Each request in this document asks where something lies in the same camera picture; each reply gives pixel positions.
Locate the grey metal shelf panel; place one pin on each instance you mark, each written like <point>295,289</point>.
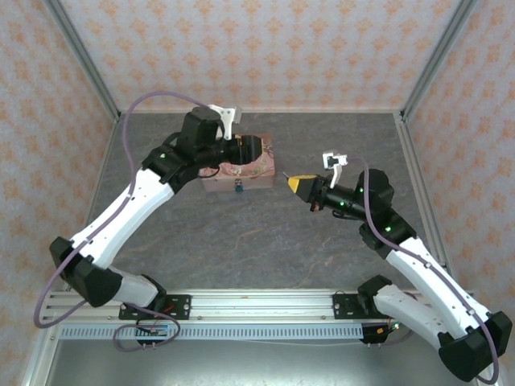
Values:
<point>241,364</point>

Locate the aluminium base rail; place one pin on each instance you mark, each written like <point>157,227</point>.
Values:
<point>261,305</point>

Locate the aluminium frame post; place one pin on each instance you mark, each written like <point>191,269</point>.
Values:
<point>440,60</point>
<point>82,60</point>

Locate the aluminium table edge rail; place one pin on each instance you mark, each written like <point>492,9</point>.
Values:
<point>418,181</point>

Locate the pink floral printed box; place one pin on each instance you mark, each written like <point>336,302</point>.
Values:
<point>263,171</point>

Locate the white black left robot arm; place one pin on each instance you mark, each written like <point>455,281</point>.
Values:
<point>120,217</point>

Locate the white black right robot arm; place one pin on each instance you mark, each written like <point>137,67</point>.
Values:
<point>426,273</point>

